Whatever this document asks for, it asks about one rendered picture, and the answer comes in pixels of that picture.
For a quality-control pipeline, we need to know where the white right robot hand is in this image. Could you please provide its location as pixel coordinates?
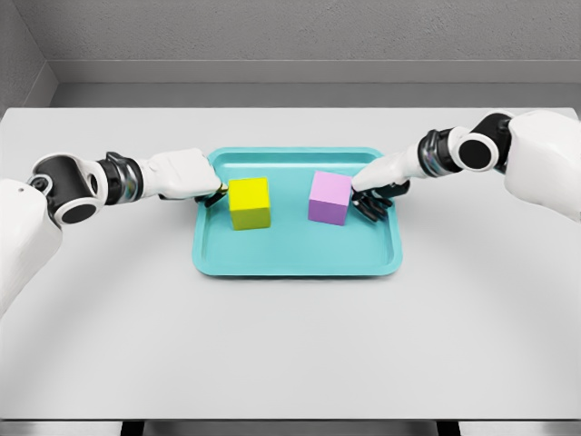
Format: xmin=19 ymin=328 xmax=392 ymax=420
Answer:
xmin=350 ymin=154 xmax=411 ymax=223

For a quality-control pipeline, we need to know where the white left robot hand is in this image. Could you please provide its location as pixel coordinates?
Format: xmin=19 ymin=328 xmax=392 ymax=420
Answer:
xmin=158 ymin=147 xmax=230 ymax=209

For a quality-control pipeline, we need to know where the purple cube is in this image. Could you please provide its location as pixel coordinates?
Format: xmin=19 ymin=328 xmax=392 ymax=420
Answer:
xmin=308 ymin=170 xmax=354 ymax=226

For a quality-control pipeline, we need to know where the yellow cube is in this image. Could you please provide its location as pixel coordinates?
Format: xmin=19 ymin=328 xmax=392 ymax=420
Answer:
xmin=227 ymin=177 xmax=273 ymax=231

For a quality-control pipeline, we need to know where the teal plastic tray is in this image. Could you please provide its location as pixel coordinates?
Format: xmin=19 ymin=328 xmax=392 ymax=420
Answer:
xmin=191 ymin=145 xmax=403 ymax=278

